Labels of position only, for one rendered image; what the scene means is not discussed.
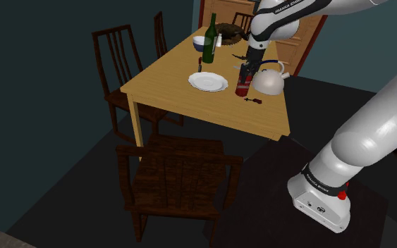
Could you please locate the dark round woven basket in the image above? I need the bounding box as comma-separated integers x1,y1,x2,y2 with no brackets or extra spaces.
214,23,251,47

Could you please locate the red can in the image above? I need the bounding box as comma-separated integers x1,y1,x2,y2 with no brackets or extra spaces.
234,63,255,98

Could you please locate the dark wooden chair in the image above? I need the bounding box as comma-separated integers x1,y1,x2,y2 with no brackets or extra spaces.
115,133,244,248
231,11,256,35
91,23,185,145
152,11,169,60

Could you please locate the green wine bottle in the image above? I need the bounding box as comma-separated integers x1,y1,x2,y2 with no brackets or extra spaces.
202,13,219,65

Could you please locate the white plate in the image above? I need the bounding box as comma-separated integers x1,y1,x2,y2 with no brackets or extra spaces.
188,70,230,93

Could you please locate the blue and white bowl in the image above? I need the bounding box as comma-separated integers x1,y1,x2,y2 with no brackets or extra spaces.
192,35,207,54

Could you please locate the light wooden dining table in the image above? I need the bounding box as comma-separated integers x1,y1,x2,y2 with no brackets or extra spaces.
119,25,292,162

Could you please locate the white kettle with blue handle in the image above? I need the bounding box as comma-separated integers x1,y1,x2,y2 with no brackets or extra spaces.
250,60,291,97

